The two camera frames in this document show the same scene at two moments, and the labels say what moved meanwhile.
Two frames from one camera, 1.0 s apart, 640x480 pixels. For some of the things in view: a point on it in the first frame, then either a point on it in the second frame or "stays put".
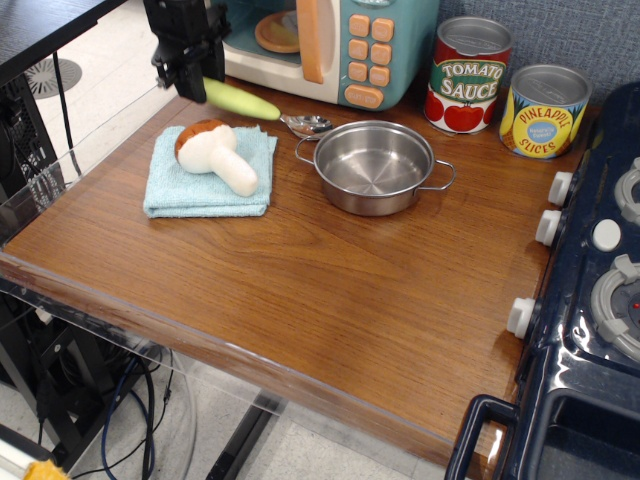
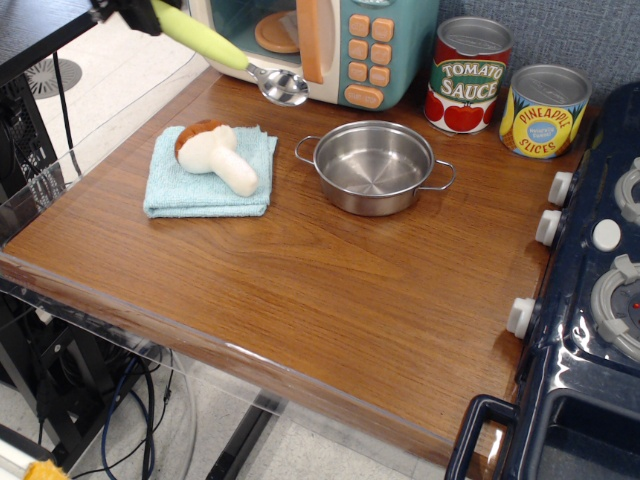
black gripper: (189, 28) to (140, 14)
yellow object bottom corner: (44, 470) stays put
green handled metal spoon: (297, 127) to (284, 87)
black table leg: (237, 457) stays put
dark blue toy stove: (577, 409) stays put
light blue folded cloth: (173, 191) stays put
